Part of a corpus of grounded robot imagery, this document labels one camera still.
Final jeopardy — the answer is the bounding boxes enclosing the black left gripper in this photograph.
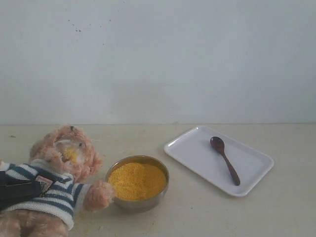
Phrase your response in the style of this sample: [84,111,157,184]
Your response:
[0,171,42,210]

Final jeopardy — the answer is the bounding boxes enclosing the beige teddy bear striped sweater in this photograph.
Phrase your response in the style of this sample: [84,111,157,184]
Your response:
[0,125,115,237]

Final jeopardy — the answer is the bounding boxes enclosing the yellow millet grains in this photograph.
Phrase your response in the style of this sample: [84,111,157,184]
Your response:
[108,162,167,201]

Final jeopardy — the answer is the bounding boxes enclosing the dark brown wooden spoon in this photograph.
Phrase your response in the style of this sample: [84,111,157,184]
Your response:
[210,136,240,186]

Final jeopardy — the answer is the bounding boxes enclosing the steel bowl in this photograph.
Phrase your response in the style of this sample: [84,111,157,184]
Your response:
[105,155,169,213]

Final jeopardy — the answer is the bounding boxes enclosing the white rectangular plastic tray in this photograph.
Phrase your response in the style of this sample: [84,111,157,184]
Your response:
[164,125,274,197]

